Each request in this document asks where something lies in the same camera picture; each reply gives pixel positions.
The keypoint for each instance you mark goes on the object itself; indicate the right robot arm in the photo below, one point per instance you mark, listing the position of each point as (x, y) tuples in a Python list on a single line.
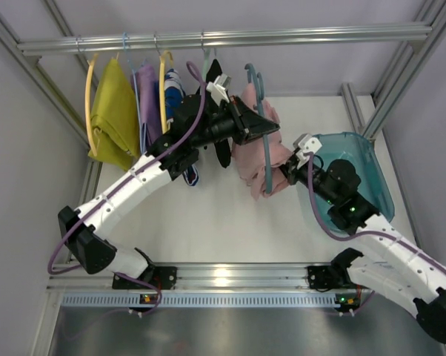
[(377, 255)]

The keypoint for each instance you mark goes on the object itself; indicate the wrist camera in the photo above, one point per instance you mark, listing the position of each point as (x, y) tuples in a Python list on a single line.
[(303, 146), (218, 89)]

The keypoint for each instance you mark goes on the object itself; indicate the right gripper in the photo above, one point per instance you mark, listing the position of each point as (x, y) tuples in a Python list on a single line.
[(291, 167)]

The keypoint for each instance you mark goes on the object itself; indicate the teal plastic basin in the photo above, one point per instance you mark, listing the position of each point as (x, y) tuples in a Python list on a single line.
[(371, 163)]

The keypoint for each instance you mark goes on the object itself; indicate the pale yellow hanger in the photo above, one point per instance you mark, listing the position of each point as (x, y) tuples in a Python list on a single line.
[(87, 105)]

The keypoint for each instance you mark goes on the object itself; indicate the slotted cable duct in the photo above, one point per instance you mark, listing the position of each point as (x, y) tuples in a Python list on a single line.
[(207, 300)]

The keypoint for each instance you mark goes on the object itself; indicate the light blue wire hanger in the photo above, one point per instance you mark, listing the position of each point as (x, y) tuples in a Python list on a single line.
[(134, 85)]

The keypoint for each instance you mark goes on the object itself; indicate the black trousers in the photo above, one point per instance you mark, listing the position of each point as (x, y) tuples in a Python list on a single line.
[(209, 130)]

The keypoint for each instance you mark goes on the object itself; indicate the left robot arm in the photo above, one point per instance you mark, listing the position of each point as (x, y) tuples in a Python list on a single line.
[(198, 122)]

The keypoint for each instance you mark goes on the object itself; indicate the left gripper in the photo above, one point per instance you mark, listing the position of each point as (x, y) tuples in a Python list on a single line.
[(240, 122)]

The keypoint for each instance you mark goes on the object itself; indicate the pink trousers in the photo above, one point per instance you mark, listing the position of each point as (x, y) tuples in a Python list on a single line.
[(249, 161)]

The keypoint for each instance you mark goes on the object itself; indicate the blue white patterned trousers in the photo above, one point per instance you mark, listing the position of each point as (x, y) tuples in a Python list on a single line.
[(174, 93)]

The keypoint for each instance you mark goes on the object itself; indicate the olive yellow trousers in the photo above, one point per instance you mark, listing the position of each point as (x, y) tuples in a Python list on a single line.
[(114, 118)]

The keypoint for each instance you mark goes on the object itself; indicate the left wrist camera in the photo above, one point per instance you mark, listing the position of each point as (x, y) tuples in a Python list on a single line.
[(218, 89)]

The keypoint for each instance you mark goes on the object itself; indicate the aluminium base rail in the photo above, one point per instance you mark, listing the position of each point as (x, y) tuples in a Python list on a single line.
[(208, 277)]

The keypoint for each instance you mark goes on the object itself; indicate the blue-grey plastic hanger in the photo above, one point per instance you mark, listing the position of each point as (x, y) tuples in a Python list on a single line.
[(256, 78)]

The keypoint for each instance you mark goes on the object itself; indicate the aluminium hanging rail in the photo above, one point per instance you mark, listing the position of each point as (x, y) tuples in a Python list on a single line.
[(412, 31)]

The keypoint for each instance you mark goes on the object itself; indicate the purple trousers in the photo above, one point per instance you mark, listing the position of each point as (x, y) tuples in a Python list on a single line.
[(148, 91)]

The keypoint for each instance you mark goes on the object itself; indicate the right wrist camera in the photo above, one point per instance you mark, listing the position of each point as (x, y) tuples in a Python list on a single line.
[(303, 146)]

